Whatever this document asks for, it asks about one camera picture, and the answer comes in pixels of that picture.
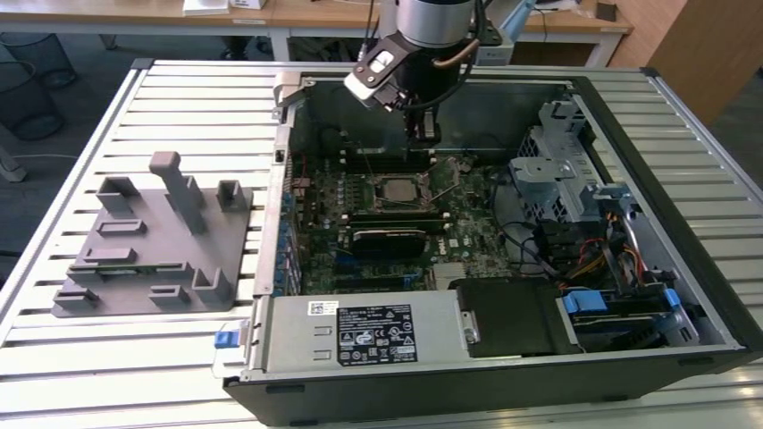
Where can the silver topped CPU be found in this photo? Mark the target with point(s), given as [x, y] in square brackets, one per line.
[397, 190]

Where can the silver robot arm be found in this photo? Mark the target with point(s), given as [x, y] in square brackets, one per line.
[435, 22]

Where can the CPU socket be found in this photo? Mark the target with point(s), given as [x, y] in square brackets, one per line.
[375, 203]

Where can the metal drive cage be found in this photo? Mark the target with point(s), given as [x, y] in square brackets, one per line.
[548, 179]

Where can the small black block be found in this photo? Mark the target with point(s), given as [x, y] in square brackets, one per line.
[607, 11]

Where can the white box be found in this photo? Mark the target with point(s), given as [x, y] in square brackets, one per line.
[247, 3]
[205, 6]

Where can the green motherboard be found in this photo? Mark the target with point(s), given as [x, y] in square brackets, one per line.
[476, 232]

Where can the black graphics card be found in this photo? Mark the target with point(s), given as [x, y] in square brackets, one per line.
[387, 245]

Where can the silver finned heatsink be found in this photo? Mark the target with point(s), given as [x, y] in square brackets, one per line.
[449, 273]

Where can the wooden cabinet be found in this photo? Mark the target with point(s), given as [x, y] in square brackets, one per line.
[703, 53]

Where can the black plastic shroud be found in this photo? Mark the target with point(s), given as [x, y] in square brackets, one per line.
[512, 317]

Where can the blue disk carrier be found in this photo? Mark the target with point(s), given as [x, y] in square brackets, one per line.
[584, 304]

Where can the grey parts rack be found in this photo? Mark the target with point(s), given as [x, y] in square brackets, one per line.
[160, 250]

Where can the silver power supply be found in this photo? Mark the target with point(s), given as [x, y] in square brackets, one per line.
[285, 339]

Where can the small blue bay clip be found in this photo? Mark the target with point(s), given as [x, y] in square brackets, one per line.
[671, 298]

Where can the black mesh waste bin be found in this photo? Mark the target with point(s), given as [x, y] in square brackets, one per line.
[41, 58]
[29, 107]

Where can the green RAM stick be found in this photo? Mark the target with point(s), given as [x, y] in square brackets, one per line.
[128, 270]

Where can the blue case latch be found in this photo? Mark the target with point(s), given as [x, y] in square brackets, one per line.
[227, 338]

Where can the black PC case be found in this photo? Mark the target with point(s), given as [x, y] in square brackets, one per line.
[357, 411]

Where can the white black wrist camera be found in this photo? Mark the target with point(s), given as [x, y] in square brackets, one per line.
[372, 73]

